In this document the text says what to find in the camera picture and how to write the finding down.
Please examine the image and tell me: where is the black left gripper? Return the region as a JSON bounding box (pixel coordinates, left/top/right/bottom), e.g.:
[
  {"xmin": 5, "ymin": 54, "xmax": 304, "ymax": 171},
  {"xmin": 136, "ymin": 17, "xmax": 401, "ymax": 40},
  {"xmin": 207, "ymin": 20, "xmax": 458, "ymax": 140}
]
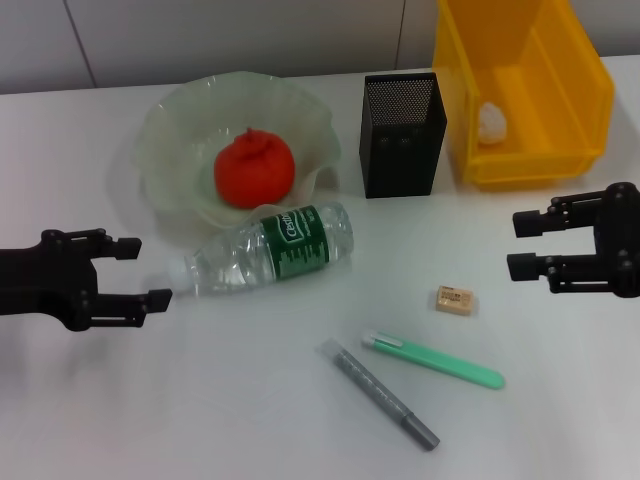
[{"xmin": 0, "ymin": 228, "xmax": 174, "ymax": 334}]

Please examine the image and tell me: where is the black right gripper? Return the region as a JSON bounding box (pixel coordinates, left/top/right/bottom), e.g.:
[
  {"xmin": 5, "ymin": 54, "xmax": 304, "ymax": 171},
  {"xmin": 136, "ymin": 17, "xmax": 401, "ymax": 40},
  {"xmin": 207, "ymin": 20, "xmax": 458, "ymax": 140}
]
[{"xmin": 506, "ymin": 182, "xmax": 640, "ymax": 300}]

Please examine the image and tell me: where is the clear green-label water bottle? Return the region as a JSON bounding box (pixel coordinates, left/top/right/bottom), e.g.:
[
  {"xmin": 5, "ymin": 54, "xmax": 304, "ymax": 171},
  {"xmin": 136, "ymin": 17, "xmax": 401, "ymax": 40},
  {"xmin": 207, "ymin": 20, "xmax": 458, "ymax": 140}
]
[{"xmin": 164, "ymin": 200, "xmax": 355, "ymax": 299}]

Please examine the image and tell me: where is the beige eraser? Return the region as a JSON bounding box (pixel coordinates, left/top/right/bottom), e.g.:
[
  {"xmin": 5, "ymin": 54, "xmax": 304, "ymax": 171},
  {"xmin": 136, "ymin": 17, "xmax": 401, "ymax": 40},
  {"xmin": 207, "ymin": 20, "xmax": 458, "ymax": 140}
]
[{"xmin": 428, "ymin": 284, "xmax": 477, "ymax": 317}]

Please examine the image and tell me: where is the white paper ball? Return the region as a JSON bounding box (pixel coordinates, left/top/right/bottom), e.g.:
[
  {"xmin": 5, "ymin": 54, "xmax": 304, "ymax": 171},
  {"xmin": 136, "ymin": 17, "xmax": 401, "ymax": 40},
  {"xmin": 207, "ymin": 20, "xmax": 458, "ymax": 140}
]
[{"xmin": 478, "ymin": 101, "xmax": 509, "ymax": 146}]

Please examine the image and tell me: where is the mint green utility knife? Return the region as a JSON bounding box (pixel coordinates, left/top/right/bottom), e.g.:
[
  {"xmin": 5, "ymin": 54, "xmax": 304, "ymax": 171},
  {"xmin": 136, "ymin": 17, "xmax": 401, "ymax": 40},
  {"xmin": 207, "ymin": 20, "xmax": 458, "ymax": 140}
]
[{"xmin": 360, "ymin": 329, "xmax": 506, "ymax": 391}]

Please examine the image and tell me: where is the orange fruit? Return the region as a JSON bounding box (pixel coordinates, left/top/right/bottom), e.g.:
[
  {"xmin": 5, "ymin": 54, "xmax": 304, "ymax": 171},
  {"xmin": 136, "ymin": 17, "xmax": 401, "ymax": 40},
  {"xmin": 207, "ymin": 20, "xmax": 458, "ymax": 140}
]
[{"xmin": 213, "ymin": 127, "xmax": 296, "ymax": 210}]

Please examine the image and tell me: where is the pale green wavy fruit bowl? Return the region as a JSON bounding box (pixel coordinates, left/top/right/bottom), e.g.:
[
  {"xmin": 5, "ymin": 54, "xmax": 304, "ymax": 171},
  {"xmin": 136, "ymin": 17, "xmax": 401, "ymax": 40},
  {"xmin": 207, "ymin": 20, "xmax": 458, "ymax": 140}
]
[{"xmin": 132, "ymin": 71, "xmax": 344, "ymax": 236}]

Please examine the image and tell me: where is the black mesh pen holder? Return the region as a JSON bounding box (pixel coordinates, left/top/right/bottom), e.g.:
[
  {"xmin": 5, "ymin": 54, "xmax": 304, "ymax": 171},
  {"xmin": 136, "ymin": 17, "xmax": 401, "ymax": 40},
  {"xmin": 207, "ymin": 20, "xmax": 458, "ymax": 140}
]
[{"xmin": 358, "ymin": 71, "xmax": 448, "ymax": 200}]

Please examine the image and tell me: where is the grey marker pen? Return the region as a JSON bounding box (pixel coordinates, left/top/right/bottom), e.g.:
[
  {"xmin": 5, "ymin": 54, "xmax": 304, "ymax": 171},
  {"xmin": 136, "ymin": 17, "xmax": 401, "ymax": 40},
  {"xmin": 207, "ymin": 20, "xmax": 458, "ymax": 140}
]
[{"xmin": 315, "ymin": 337, "xmax": 441, "ymax": 451}]

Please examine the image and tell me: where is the yellow plastic bin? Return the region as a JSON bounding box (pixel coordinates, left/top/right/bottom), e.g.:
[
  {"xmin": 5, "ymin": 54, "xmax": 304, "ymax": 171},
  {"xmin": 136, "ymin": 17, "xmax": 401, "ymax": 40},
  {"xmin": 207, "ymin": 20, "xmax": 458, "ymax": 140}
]
[{"xmin": 431, "ymin": 0, "xmax": 615, "ymax": 194}]

